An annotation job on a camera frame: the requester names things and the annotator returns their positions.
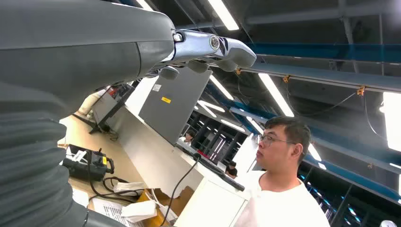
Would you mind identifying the black joystick device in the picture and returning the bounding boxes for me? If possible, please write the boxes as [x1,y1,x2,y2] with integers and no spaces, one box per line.
[62,144,115,183]

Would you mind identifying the open cardboard box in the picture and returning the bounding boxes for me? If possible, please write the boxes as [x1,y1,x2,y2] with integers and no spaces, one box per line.
[136,186,195,227]

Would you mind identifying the black laptop cable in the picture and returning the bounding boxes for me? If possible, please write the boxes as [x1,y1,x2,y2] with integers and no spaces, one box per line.
[160,153,202,227]

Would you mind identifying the grey laptop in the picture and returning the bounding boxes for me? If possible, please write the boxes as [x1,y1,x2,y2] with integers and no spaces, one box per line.
[139,67,220,176]

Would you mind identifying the white packet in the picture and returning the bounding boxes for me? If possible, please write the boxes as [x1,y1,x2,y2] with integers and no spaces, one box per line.
[113,182,145,196]
[120,200,157,224]

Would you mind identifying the person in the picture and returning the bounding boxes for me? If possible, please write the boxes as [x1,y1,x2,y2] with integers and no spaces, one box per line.
[233,116,331,227]
[225,161,239,180]
[180,130,197,146]

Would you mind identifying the white desk riser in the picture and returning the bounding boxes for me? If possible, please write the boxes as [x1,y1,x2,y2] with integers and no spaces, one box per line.
[108,106,251,227]

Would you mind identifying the person's eyeglasses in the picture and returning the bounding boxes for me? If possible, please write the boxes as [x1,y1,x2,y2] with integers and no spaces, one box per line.
[258,134,296,148]

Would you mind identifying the ceiling light strip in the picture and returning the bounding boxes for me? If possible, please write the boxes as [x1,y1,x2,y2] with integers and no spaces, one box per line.
[381,92,401,153]
[258,73,295,118]
[208,0,240,31]

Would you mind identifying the printed paper sheet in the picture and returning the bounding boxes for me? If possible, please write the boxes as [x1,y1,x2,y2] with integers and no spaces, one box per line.
[92,198,139,227]

